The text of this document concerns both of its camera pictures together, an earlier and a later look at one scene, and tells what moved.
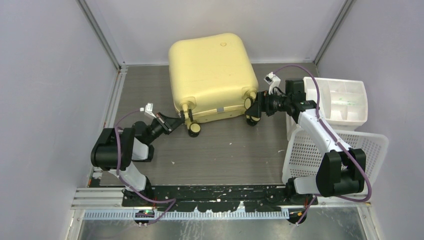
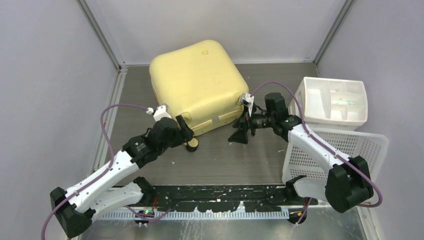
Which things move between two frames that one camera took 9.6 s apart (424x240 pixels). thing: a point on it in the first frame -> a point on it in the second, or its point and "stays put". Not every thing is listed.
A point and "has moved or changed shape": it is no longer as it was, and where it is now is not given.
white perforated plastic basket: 301,155 stays put
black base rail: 219,198 stays put
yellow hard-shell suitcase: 211,78 has moved or changed shape
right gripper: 262,99 -> 240,136
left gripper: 174,122 -> 186,133
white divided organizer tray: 343,103 stays put
